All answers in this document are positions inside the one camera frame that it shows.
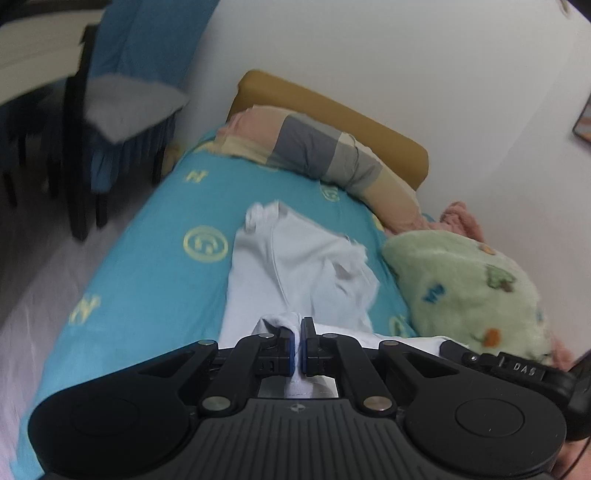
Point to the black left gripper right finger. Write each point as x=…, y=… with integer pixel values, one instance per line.
x=343, y=359

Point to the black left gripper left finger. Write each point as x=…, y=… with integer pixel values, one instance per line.
x=236, y=373

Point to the white cloth garment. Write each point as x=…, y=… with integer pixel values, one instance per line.
x=285, y=268

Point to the teal bed sheet yellow print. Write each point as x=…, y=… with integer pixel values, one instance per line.
x=163, y=284

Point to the light green fleece blanket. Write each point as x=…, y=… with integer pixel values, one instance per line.
x=404, y=255

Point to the mustard yellow headboard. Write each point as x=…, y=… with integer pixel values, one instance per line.
x=401, y=154

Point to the striped grey beige pillow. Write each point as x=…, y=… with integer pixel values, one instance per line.
x=288, y=140

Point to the grey cushion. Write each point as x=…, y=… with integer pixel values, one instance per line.
x=121, y=107

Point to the dark wooden chair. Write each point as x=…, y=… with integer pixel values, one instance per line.
x=85, y=161

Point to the blue fabric on chair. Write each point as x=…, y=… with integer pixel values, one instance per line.
x=150, y=40

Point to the framed wall picture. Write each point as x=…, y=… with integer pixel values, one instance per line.
x=582, y=126

